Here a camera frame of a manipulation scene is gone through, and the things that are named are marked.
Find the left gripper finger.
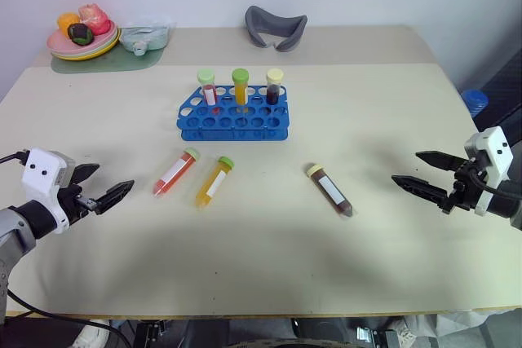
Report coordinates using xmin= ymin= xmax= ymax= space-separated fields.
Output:
xmin=94 ymin=179 xmax=136 ymax=216
xmin=72 ymin=163 xmax=101 ymax=187

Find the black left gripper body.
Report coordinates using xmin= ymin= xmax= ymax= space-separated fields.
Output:
xmin=56 ymin=183 xmax=104 ymax=227

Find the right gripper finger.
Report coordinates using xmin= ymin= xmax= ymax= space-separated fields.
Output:
xmin=414 ymin=151 xmax=469 ymax=174
xmin=391 ymin=174 xmax=453 ymax=213

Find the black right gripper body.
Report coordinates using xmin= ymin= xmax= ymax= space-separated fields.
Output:
xmin=441 ymin=157 xmax=490 ymax=215

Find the orange-red tube green cap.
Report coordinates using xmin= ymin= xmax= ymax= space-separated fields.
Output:
xmin=151 ymin=147 xmax=202 ymax=199

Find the brown tube pale-yellow cap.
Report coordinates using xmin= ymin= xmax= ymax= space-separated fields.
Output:
xmin=305 ymin=162 xmax=356 ymax=219

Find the yellow tube green cap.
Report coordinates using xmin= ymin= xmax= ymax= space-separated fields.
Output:
xmin=194 ymin=155 xmax=237 ymax=210

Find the blue test tube rack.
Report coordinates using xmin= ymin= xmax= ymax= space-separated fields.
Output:
xmin=175 ymin=84 xmax=292 ymax=143

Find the red tube light-green cap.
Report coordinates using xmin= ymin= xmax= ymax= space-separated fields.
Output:
xmin=196 ymin=69 xmax=218 ymax=107

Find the orange tube green cap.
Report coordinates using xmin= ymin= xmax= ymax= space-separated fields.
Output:
xmin=231 ymin=68 xmax=251 ymax=107

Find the dark tube pale-yellow cap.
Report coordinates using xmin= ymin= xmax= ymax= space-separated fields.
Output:
xmin=265 ymin=68 xmax=285 ymax=106

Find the blue bottle cap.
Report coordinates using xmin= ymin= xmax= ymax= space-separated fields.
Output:
xmin=462 ymin=88 xmax=489 ymax=119

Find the black textured case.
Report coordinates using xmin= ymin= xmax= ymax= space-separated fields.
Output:
xmin=471 ymin=49 xmax=522 ymax=143

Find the stack of coloured plates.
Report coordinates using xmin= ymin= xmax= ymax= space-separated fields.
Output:
xmin=50 ymin=29 xmax=122 ymax=63

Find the green table mat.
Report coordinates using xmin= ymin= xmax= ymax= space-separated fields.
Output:
xmin=50 ymin=37 xmax=169 ymax=76

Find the light green plate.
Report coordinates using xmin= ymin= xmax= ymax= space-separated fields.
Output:
xmin=49 ymin=26 xmax=121 ymax=59

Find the pink plate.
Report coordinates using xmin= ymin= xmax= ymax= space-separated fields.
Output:
xmin=46 ymin=20 xmax=119 ymax=55

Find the white shoe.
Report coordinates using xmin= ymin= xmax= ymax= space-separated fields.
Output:
xmin=72 ymin=322 xmax=111 ymax=348

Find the dark brown green toy food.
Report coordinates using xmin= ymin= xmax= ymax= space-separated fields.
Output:
xmin=67 ymin=22 xmax=95 ymax=45

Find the pale green plastic pouch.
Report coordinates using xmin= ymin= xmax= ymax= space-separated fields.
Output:
xmin=118 ymin=20 xmax=178 ymax=57

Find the orange toy fruit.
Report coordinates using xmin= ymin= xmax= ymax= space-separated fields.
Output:
xmin=56 ymin=11 xmax=82 ymax=37

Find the pink red toy food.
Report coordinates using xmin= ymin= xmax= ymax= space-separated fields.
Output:
xmin=77 ymin=2 xmax=112 ymax=37

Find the grey foam face pad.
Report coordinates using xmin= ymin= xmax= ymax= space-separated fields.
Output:
xmin=244 ymin=5 xmax=309 ymax=55

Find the dark equipment under table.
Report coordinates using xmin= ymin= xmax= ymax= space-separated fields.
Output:
xmin=132 ymin=315 xmax=415 ymax=348

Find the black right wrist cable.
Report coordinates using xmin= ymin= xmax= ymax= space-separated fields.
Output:
xmin=467 ymin=166 xmax=522 ymax=196

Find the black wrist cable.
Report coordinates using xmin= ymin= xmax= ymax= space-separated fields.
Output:
xmin=0 ymin=151 xmax=29 ymax=164
xmin=467 ymin=166 xmax=522 ymax=196

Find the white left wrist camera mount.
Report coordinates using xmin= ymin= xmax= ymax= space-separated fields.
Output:
xmin=20 ymin=147 xmax=77 ymax=236

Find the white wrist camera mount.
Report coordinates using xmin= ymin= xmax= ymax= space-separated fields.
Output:
xmin=20 ymin=147 xmax=77 ymax=236
xmin=463 ymin=126 xmax=515 ymax=217

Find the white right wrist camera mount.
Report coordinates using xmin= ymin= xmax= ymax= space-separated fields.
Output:
xmin=463 ymin=126 xmax=515 ymax=217

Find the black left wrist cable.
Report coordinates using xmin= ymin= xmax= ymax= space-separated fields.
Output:
xmin=0 ymin=151 xmax=29 ymax=164

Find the thick black cable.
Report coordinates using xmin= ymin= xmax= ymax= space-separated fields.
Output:
xmin=5 ymin=288 xmax=135 ymax=348

